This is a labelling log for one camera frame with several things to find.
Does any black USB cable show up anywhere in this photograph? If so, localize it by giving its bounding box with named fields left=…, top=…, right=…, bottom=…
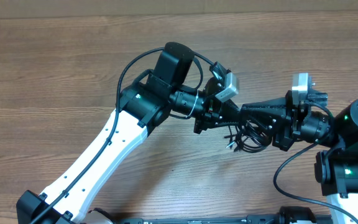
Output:
left=223, top=119, right=273, bottom=154

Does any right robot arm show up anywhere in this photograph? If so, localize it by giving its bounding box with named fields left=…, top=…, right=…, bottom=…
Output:
left=240, top=90, right=358, bottom=223

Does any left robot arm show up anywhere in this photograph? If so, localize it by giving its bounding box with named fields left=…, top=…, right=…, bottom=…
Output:
left=16, top=42, right=239, bottom=223

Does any black right camera cable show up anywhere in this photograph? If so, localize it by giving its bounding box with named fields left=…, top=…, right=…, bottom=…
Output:
left=273, top=102, right=358, bottom=224

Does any black camera cable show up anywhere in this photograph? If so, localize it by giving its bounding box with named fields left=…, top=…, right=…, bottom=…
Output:
left=35, top=46, right=226, bottom=224
left=273, top=102, right=358, bottom=224

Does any black left camera cable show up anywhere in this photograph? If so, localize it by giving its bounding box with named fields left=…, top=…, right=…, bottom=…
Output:
left=35, top=46, right=226, bottom=224

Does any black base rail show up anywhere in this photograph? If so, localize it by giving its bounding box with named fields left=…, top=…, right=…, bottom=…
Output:
left=85, top=207, right=332, bottom=224

